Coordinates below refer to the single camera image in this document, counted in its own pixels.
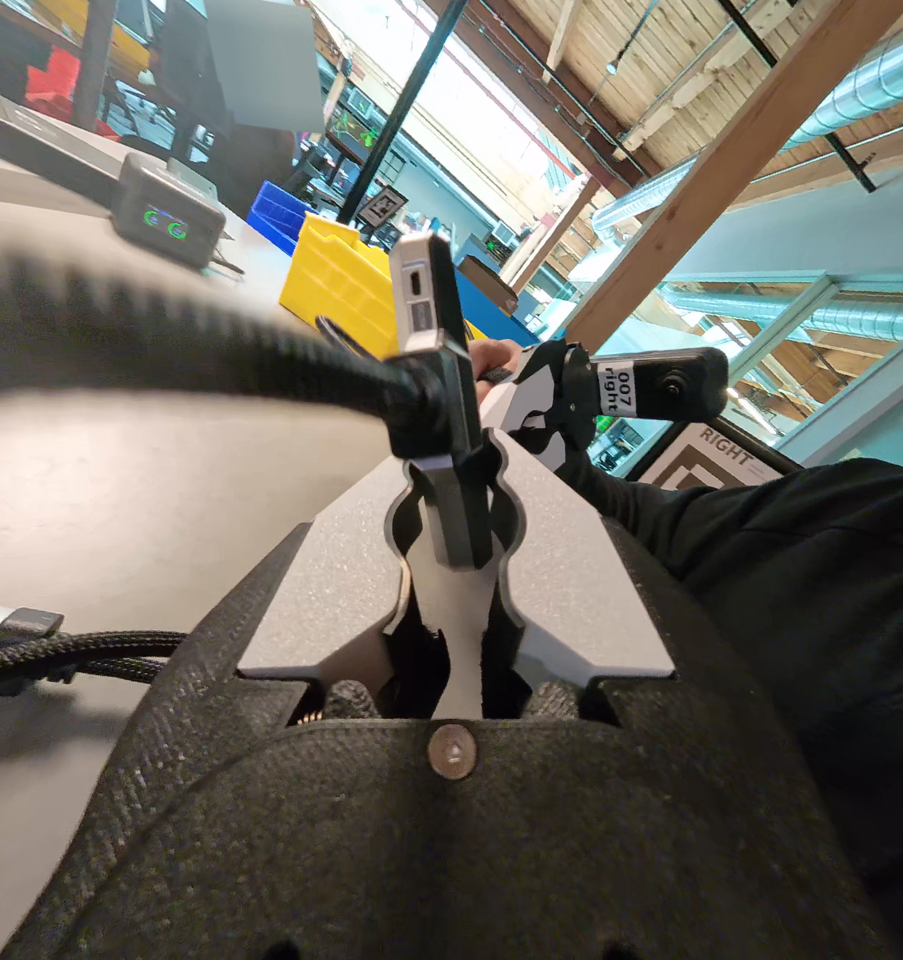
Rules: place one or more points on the yellow box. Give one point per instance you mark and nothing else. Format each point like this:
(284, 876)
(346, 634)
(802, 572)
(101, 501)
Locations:
(121, 37)

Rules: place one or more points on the black white marker tag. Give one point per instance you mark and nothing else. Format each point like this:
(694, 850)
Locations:
(382, 206)

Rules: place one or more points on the yellow plastic bin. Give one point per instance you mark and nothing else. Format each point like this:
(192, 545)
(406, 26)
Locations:
(331, 285)

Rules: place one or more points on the wooden post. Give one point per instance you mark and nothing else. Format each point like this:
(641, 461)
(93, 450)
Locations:
(721, 187)

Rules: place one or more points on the grey light stand pole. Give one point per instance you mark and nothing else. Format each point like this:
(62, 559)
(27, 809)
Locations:
(95, 60)

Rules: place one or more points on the red plastic bin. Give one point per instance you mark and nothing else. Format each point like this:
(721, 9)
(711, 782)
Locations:
(50, 79)

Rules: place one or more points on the black hdmi switch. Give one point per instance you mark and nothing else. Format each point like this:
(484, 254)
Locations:
(451, 375)

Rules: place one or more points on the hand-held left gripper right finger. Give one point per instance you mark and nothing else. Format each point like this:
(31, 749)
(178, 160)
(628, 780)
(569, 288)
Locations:
(586, 592)

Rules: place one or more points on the black music stand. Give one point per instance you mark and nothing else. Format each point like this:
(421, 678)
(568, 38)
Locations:
(189, 60)

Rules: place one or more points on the grey power bank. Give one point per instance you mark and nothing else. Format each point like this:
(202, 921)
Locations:
(166, 217)

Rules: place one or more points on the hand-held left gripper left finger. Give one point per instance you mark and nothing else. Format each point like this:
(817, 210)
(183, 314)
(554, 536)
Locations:
(324, 592)

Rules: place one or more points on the person's right hand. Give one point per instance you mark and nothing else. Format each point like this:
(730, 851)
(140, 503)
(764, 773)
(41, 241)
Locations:
(493, 354)

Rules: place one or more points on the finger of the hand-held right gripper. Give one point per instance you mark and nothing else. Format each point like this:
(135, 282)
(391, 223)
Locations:
(515, 405)

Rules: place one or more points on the cardboard box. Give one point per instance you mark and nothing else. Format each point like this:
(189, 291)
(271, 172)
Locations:
(489, 281)

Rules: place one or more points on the blue plastic bin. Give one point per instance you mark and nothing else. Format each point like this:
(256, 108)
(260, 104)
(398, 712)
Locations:
(275, 210)

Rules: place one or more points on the black power adapter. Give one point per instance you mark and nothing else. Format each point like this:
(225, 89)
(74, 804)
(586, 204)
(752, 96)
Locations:
(46, 146)

